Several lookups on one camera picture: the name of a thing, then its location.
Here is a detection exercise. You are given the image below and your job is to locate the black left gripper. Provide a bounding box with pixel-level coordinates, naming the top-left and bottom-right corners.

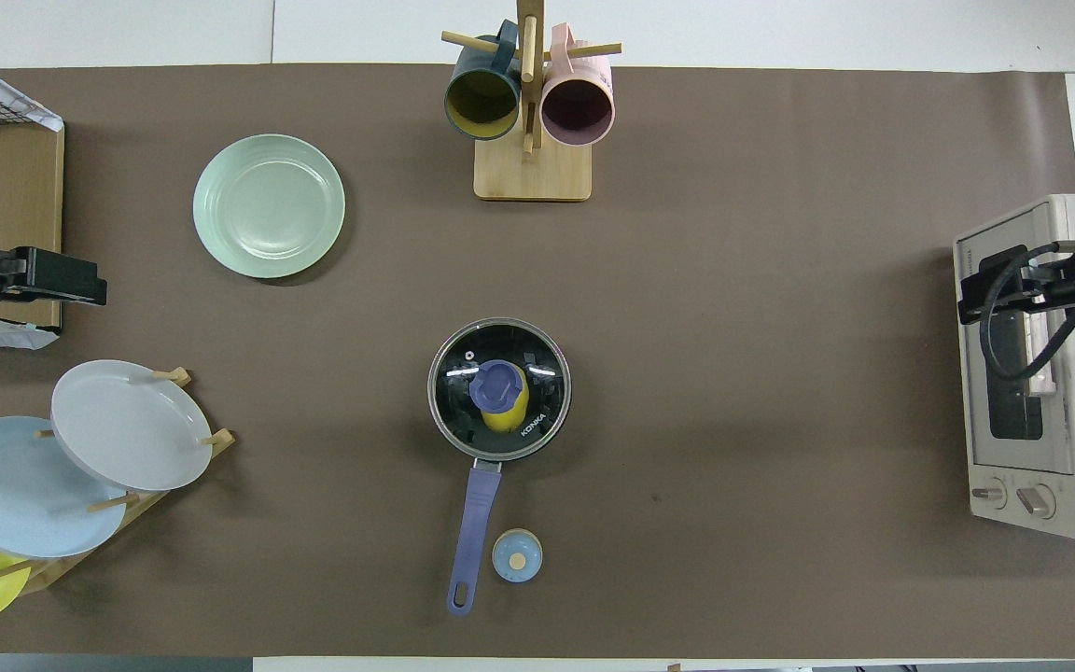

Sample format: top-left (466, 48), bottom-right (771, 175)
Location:
top-left (0, 245), bottom-right (110, 308)

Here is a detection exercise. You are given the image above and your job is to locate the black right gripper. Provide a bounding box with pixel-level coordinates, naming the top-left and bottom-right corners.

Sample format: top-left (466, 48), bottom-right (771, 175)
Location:
top-left (956, 244), bottom-right (1075, 327)

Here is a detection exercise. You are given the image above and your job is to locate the glass lid blue knob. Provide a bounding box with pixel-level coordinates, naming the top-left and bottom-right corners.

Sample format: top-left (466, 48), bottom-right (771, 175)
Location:
top-left (427, 317), bottom-right (572, 463)

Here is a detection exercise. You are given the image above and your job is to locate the yellow lemon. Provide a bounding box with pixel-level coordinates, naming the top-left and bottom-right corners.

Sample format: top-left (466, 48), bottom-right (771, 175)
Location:
top-left (480, 364), bottom-right (531, 435)

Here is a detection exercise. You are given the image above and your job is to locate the grey plate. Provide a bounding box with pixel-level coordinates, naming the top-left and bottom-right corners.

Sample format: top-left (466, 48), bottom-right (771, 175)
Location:
top-left (50, 360), bottom-right (214, 493)

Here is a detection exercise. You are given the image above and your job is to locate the wooden plate rack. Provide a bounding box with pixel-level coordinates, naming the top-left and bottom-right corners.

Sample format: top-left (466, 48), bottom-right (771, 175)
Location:
top-left (0, 367), bottom-right (236, 598)

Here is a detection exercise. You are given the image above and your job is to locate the green plate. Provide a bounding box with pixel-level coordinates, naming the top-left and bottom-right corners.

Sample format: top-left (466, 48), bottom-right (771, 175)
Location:
top-left (193, 134), bottom-right (347, 280)

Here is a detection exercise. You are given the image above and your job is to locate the light blue plate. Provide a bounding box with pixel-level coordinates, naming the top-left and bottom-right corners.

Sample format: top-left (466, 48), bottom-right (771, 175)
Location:
top-left (0, 416), bottom-right (128, 560)

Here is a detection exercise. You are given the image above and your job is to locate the beige toaster oven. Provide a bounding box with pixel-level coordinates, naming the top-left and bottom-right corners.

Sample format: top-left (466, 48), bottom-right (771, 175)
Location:
top-left (953, 194), bottom-right (1075, 542)

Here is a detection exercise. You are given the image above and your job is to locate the brown table mat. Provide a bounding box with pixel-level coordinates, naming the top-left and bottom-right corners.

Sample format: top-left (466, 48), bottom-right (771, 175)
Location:
top-left (0, 63), bottom-right (1075, 659)

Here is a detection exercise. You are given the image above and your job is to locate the dark teal mug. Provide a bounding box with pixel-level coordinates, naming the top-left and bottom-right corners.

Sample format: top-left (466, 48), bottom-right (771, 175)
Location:
top-left (444, 21), bottom-right (523, 142)

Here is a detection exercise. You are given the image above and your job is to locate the pink mug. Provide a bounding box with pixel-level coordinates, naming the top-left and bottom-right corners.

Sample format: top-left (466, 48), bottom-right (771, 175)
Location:
top-left (540, 23), bottom-right (615, 147)

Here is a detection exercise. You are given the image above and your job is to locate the wooden mug tree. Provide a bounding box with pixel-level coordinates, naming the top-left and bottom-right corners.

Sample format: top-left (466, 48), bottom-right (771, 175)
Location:
top-left (441, 0), bottom-right (622, 203)

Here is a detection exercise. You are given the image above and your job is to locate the small blue bell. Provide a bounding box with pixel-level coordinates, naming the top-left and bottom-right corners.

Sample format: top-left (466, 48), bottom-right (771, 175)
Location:
top-left (492, 528), bottom-right (544, 583)

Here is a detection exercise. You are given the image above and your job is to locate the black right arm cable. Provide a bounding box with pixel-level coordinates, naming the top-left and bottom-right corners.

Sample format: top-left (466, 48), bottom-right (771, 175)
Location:
top-left (979, 238), bottom-right (1075, 381)

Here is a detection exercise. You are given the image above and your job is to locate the black wire basket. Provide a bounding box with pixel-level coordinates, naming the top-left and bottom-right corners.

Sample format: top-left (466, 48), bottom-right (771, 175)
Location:
top-left (0, 79), bottom-right (46, 128)

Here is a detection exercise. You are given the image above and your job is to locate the black pot blue handle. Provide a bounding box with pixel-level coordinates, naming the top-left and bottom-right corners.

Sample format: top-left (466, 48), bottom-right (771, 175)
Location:
top-left (427, 317), bottom-right (573, 616)

